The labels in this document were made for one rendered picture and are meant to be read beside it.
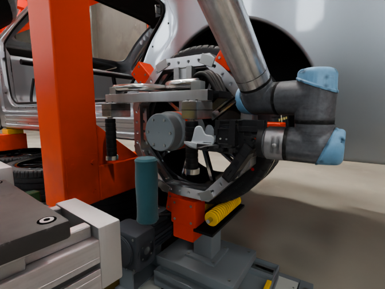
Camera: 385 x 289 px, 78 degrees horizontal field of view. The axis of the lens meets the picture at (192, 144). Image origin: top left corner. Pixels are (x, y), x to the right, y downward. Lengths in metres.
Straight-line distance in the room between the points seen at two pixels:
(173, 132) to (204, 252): 0.66
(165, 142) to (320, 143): 0.47
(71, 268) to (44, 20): 0.91
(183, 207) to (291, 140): 0.58
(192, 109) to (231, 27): 0.23
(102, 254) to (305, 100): 0.44
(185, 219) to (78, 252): 0.69
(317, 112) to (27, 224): 0.48
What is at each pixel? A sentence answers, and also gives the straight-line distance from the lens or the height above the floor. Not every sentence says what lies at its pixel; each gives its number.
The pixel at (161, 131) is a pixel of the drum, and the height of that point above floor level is 0.85.
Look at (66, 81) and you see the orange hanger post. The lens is 1.04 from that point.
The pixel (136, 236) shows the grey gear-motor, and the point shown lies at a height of 0.40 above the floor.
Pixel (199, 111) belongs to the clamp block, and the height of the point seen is 0.92.
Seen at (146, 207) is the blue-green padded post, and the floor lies 0.55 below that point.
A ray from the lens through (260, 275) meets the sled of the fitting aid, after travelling 1.31.
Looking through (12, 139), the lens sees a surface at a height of 0.63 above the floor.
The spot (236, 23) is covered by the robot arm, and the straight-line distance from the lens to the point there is 0.50.
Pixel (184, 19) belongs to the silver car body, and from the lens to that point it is 1.28.
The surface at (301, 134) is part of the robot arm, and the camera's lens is 0.52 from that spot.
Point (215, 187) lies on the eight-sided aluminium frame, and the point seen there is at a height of 0.64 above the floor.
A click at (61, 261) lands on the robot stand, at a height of 0.75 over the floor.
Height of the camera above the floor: 0.93
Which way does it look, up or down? 8 degrees down
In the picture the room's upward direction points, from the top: straight up
